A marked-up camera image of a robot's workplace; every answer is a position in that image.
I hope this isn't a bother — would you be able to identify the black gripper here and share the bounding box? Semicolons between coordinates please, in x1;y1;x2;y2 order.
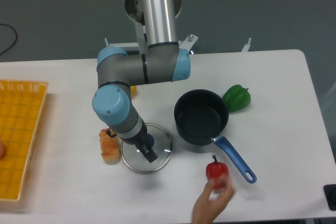
133;123;158;163

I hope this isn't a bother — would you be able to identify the glass lid with blue knob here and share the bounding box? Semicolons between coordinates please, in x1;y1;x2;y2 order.
120;123;173;174

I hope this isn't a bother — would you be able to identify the red bell pepper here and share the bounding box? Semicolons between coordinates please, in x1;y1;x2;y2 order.
206;155;229;190

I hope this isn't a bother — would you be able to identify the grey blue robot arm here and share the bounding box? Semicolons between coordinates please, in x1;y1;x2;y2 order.
92;0;191;162

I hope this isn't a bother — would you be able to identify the person's hand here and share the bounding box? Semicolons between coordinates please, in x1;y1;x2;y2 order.
191;175;235;223

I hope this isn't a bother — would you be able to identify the orange bread pastry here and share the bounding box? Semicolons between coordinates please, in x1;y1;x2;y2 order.
99;128;121;165

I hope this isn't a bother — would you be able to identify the yellow bell pepper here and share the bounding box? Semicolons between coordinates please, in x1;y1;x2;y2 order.
131;86;137;98

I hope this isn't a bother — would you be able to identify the green bell pepper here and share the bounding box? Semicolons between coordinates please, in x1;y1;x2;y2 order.
222;84;251;113

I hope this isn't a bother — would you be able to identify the yellow woven basket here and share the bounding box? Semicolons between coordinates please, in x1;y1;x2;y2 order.
1;79;48;202

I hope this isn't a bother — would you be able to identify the orange object in basket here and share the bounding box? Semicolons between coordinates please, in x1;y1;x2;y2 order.
0;141;6;158

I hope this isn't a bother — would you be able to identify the black device at table edge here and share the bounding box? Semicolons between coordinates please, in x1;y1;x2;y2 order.
323;184;336;211

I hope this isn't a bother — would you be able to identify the dark saucepan with blue handle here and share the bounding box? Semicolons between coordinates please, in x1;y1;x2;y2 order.
174;89;257;184

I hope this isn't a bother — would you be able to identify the black cable on floor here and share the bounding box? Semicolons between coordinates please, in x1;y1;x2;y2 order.
0;23;18;56

